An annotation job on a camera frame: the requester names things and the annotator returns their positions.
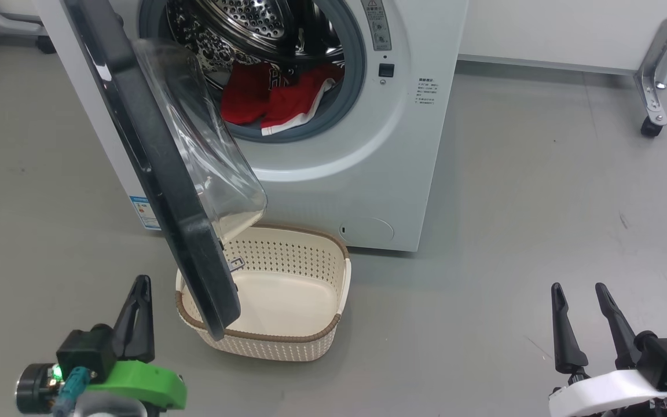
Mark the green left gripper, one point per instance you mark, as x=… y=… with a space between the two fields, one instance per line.
x=142 y=382

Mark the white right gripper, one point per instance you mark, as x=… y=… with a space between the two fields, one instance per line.
x=605 y=394

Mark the round black glass washer door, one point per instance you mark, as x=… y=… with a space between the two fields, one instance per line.
x=168 y=191

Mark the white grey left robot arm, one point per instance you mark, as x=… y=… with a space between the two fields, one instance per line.
x=113 y=408

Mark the cream perforated laundry basket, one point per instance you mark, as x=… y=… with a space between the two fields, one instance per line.
x=287 y=301

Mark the white front-load washing machine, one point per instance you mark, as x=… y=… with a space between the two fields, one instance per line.
x=339 y=191

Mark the blue white energy label sticker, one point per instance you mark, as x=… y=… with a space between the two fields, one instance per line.
x=146 y=213

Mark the black left wrist motor cylinder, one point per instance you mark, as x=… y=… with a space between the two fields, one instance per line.
x=35 y=391

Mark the white partition panel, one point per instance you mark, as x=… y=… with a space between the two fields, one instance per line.
x=542 y=29

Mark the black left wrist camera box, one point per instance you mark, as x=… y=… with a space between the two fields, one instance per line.
x=84 y=350

